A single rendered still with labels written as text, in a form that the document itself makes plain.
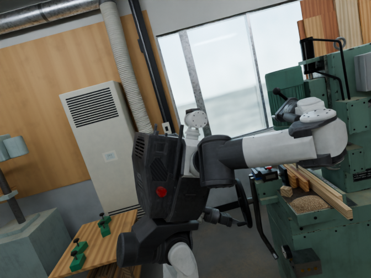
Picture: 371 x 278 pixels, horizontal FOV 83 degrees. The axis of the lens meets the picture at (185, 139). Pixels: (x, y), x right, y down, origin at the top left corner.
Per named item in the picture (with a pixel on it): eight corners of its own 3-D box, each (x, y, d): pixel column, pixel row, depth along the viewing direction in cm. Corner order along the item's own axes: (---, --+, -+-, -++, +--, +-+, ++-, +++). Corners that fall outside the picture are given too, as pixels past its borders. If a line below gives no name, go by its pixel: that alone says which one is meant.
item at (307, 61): (299, 75, 111) (295, 42, 107) (314, 71, 110) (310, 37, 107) (307, 74, 103) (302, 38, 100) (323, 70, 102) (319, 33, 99)
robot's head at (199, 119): (189, 132, 78) (192, 109, 78) (181, 132, 88) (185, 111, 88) (205, 134, 80) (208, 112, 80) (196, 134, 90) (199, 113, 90)
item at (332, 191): (281, 160, 146) (280, 153, 145) (284, 159, 146) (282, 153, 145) (338, 207, 88) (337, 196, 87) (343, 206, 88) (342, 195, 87)
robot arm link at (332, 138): (328, 103, 64) (356, 115, 46) (333, 134, 66) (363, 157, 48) (290, 112, 68) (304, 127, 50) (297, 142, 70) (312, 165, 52)
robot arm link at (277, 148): (343, 116, 44) (238, 137, 54) (352, 172, 46) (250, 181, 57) (332, 106, 53) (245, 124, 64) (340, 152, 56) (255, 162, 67)
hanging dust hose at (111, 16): (143, 145, 234) (100, 11, 204) (158, 141, 234) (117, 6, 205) (141, 149, 217) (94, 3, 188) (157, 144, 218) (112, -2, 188)
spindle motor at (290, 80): (269, 128, 123) (259, 75, 116) (299, 121, 121) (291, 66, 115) (281, 134, 106) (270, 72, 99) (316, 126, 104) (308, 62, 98)
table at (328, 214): (244, 176, 150) (243, 168, 149) (287, 166, 147) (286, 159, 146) (276, 231, 92) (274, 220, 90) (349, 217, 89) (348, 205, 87)
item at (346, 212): (281, 163, 141) (280, 158, 140) (284, 162, 140) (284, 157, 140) (347, 219, 80) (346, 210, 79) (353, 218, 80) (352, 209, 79)
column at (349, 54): (321, 176, 131) (306, 59, 116) (358, 169, 129) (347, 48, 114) (346, 194, 109) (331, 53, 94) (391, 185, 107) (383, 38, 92)
